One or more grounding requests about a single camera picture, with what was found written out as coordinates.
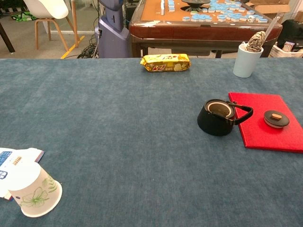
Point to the black teapot lid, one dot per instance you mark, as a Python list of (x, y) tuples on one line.
[(282, 121)]

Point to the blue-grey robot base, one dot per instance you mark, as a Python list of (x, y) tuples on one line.
[(111, 40)]

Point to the black teapot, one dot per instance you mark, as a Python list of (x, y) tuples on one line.
[(213, 125)]

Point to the blue felt tablecloth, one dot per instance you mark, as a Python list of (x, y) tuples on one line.
[(118, 118)]

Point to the yellow biscuit packet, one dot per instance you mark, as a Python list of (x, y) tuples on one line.
[(165, 63)]

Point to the brown mahjong table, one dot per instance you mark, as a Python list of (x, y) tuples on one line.
[(189, 33)]

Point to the light blue cup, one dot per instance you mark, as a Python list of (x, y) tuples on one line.
[(245, 66)]

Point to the red felt mat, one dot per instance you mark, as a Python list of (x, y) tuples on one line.
[(255, 137)]

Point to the standing mahjong tile row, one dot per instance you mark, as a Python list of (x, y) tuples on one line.
[(163, 7)]

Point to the black mahjong table dome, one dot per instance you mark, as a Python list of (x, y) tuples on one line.
[(195, 4)]

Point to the grey braided cup filling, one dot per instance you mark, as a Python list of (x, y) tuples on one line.
[(256, 41)]

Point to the white mahjong tile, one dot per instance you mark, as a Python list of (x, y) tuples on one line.
[(251, 19)]

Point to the white basket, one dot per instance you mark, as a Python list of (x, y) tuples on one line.
[(277, 52)]

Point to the white flower paper cup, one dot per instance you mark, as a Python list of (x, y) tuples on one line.
[(30, 189)]

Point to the white wet wipes pack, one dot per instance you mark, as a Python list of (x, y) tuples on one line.
[(14, 156)]

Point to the white chair wooden legs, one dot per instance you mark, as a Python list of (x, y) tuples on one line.
[(45, 9)]

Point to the clear plastic stick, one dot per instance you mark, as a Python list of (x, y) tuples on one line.
[(272, 24)]

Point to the small colourful box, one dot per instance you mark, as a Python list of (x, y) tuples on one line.
[(288, 46)]

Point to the cardboard box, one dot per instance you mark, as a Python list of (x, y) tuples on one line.
[(270, 8)]

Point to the green bag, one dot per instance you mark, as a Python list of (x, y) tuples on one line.
[(23, 16)]

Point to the dark table leg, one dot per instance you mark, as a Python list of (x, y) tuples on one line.
[(7, 40)]

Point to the black bag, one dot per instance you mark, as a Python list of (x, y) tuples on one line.
[(293, 30)]

